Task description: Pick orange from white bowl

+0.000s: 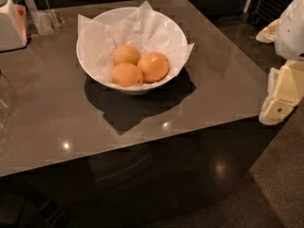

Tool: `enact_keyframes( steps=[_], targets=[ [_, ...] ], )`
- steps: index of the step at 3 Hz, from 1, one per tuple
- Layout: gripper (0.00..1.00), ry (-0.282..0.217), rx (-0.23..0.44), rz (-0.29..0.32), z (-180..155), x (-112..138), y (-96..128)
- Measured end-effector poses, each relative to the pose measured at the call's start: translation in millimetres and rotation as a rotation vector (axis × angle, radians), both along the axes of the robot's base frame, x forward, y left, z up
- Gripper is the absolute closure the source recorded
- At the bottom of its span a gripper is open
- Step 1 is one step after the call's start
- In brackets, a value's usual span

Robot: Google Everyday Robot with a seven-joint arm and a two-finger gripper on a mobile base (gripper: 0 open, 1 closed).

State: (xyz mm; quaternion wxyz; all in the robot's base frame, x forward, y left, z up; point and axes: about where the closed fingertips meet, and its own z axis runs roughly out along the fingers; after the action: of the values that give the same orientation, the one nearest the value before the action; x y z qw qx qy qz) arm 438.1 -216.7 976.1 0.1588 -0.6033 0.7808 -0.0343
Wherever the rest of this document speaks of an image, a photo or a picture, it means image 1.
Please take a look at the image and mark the white ceramic bowl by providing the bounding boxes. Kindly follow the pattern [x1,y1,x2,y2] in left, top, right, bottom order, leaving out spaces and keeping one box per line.
[75,6,189,96]

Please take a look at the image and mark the white paper liner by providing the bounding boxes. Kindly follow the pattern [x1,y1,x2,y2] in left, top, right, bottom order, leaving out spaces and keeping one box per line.
[77,0,195,88]

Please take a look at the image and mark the dark slatted vent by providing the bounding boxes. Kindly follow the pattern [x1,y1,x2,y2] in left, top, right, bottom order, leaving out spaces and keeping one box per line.
[247,0,293,27]

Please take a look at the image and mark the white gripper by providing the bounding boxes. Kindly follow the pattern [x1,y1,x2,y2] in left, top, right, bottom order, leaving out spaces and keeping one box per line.
[256,0,304,125]

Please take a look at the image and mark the orange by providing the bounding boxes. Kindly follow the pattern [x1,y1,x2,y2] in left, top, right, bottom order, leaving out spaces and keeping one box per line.
[137,52,170,83]
[113,45,141,66]
[112,63,143,87]

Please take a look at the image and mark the white appliance with orange label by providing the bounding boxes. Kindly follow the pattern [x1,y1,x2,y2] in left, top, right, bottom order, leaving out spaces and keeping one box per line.
[0,0,28,51]

